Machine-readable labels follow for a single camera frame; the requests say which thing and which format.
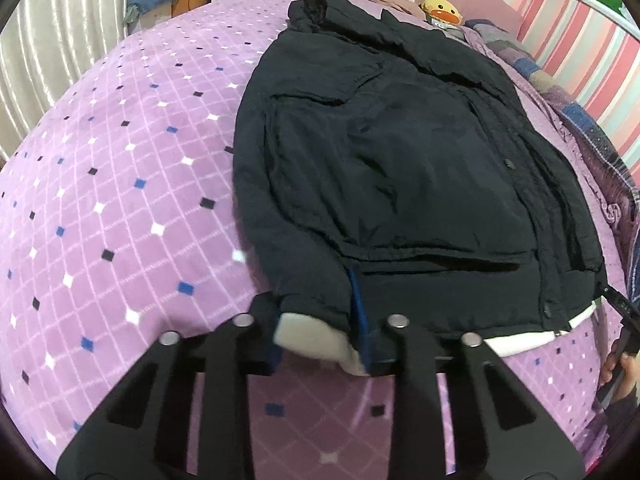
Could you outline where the patchwork quilt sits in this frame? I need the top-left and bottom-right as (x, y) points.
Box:
(462, 19), (640, 211)

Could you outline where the purple checked bed sheet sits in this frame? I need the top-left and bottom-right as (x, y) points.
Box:
(0, 0), (631, 466)

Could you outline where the black padded jacket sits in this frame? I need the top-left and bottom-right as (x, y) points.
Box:
(232, 0), (608, 376)

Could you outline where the person's right hand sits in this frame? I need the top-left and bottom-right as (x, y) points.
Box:
(600, 352), (633, 401)

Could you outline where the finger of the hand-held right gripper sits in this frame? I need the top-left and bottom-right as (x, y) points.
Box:
(595, 282), (640, 318)

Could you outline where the white satin curtain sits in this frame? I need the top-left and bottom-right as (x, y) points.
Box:
(0, 0), (131, 161)

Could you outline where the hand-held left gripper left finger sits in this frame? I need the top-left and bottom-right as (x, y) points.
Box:
(55, 300), (281, 480)

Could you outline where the yellow duck plush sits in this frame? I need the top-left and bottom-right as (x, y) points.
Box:
(420, 0), (461, 26)

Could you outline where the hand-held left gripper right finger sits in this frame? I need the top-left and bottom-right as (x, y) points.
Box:
(350, 270), (586, 480)

